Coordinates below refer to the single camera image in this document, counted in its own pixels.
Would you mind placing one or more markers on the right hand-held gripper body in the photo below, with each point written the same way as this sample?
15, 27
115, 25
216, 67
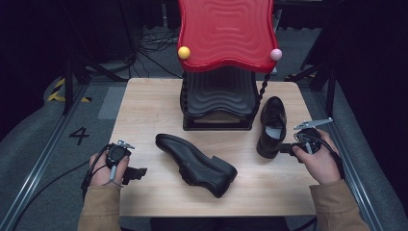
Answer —
308, 139

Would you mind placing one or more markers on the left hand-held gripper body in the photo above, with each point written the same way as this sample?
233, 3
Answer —
117, 154

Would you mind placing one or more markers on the black leather shoe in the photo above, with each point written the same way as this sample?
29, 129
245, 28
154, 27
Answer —
197, 165
272, 128

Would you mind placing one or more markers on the red and black shoe rack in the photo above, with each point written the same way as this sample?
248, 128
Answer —
224, 38

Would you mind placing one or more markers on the person's left hand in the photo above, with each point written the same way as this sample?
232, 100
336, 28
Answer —
100, 173

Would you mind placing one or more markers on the person's right hand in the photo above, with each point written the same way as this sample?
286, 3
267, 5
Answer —
322, 163

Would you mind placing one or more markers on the grey metal floor rail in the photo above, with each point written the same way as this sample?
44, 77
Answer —
38, 170
359, 189

